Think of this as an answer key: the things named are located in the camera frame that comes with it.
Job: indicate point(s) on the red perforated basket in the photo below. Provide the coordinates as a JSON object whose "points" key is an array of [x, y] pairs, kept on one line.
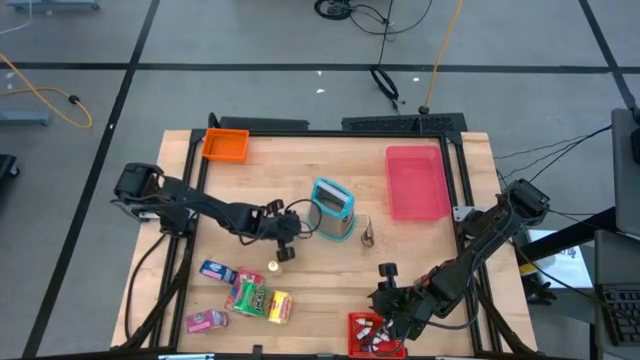
{"points": [[354, 345]]}

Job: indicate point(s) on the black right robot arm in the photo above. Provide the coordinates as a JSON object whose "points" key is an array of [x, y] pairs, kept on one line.
{"points": [[490, 240]]}

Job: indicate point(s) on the yellow Corn Pops box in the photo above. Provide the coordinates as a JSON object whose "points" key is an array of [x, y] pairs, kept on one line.
{"points": [[281, 306]]}

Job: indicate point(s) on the grey keyboard desk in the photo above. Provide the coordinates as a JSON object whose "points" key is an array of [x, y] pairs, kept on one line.
{"points": [[607, 250]]}

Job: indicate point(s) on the black flat plate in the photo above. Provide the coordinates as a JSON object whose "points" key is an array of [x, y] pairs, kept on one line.
{"points": [[280, 123]]}

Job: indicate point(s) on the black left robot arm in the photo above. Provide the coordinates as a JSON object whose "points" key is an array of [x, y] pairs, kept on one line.
{"points": [[210, 207]]}

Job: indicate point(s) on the orange plastic bin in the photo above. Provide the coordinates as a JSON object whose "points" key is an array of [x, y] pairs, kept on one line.
{"points": [[226, 145]]}

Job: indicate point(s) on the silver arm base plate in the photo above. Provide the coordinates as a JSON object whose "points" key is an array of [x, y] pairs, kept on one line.
{"points": [[461, 213]]}

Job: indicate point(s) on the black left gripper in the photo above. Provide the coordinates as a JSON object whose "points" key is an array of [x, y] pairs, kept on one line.
{"points": [[282, 227]]}

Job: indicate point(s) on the black perforated plate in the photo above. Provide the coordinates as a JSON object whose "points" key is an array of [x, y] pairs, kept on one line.
{"points": [[390, 123]]}

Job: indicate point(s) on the black table frame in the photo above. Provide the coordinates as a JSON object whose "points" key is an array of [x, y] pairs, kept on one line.
{"points": [[350, 134]]}

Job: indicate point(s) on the pink cereal box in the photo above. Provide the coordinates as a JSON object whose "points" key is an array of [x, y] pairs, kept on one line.
{"points": [[206, 321]]}

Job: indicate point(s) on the black desk bar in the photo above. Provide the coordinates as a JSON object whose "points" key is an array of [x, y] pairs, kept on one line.
{"points": [[575, 232]]}

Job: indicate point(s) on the white printed box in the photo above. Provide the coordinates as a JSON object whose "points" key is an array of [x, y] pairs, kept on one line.
{"points": [[565, 265]]}

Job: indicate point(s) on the grey floor bar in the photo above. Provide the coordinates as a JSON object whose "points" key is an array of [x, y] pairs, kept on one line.
{"points": [[25, 118]]}

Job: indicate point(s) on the black keyboard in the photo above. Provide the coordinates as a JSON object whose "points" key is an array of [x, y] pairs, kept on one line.
{"points": [[620, 312]]}

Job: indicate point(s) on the pink translucent tray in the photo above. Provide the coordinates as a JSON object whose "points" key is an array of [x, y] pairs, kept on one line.
{"points": [[417, 182]]}

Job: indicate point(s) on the small white-capped bottle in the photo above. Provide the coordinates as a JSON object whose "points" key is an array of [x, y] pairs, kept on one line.
{"points": [[361, 334], [364, 322], [382, 338], [372, 346]]}

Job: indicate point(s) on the black caster wheel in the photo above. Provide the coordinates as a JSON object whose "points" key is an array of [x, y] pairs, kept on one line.
{"points": [[7, 167]]}

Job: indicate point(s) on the blue Frosted Flakes box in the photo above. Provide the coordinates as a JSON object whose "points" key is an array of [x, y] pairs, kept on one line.
{"points": [[218, 271]]}

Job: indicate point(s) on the grey cabinet panel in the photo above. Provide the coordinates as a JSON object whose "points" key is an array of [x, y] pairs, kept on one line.
{"points": [[625, 165]]}

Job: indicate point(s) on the grey cart base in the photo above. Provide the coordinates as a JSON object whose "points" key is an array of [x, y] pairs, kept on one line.
{"points": [[50, 6]]}

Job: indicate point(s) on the green candy packet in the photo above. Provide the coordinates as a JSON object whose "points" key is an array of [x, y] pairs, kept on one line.
{"points": [[248, 276]]}

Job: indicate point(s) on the black table camera mount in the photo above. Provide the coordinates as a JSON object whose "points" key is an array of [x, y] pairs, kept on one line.
{"points": [[257, 350]]}

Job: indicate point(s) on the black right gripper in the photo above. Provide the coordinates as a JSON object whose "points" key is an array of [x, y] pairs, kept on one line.
{"points": [[400, 300]]}

